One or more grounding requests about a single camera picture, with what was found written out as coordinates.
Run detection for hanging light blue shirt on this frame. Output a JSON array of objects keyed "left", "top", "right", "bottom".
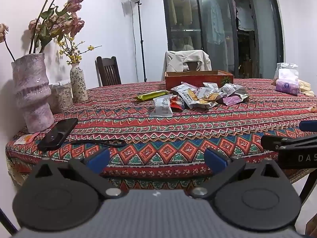
[{"left": 207, "top": 1, "right": 226, "bottom": 45}]

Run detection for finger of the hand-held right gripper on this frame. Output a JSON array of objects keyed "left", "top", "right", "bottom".
[
  {"left": 261, "top": 134, "right": 317, "bottom": 152},
  {"left": 299, "top": 120, "right": 317, "bottom": 131}
]

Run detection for pile of snack packets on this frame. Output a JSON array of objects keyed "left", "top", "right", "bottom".
[{"left": 170, "top": 81, "right": 249, "bottom": 110}]

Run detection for clear plastic bag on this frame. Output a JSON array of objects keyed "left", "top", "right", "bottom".
[{"left": 276, "top": 62, "right": 300, "bottom": 81}]

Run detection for beige jacket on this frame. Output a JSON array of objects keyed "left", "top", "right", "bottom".
[{"left": 162, "top": 50, "right": 212, "bottom": 80}]

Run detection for purple tissue pack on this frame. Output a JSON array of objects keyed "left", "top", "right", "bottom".
[{"left": 275, "top": 78, "right": 301, "bottom": 96}]

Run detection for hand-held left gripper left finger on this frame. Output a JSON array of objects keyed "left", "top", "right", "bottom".
[{"left": 31, "top": 149, "right": 128, "bottom": 200}]

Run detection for black strap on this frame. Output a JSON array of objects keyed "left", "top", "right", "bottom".
[{"left": 71, "top": 139, "right": 126, "bottom": 148}]

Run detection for yellow flower twigs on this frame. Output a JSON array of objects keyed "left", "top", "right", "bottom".
[{"left": 57, "top": 36, "right": 102, "bottom": 65}]

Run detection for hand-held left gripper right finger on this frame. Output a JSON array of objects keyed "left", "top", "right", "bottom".
[{"left": 189, "top": 148, "right": 285, "bottom": 200}]

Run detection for small floral vase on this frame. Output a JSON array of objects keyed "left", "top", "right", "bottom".
[{"left": 70, "top": 63, "right": 89, "bottom": 103}]

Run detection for pink ceramic vase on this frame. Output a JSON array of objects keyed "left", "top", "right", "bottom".
[{"left": 11, "top": 53, "right": 55, "bottom": 134}]

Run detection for hanging white garment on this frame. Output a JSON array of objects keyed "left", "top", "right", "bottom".
[{"left": 235, "top": 4, "right": 255, "bottom": 31}]

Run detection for dark wooden chair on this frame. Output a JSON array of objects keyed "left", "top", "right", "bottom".
[{"left": 95, "top": 56, "right": 122, "bottom": 87}]

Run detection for orange paper card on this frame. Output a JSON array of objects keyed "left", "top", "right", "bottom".
[{"left": 15, "top": 132, "right": 40, "bottom": 145}]

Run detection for yellow-green snack bar packet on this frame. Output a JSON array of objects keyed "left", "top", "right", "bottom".
[{"left": 134, "top": 90, "right": 169, "bottom": 102}]

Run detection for pink snack packet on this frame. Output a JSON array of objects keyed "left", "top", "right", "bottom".
[{"left": 223, "top": 96, "right": 243, "bottom": 105}]

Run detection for red foil snack packet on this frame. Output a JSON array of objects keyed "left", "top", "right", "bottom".
[{"left": 170, "top": 97, "right": 186, "bottom": 110}]

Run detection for dried pink roses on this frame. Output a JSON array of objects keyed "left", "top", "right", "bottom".
[{"left": 0, "top": 0, "right": 86, "bottom": 61}]

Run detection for black phone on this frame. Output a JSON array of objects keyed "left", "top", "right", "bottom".
[{"left": 38, "top": 118, "right": 79, "bottom": 151}]

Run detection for white printed snack packet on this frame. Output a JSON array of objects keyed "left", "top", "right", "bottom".
[{"left": 149, "top": 97, "right": 173, "bottom": 117}]

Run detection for red cardboard box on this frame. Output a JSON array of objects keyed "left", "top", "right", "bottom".
[{"left": 165, "top": 70, "right": 234, "bottom": 91}]

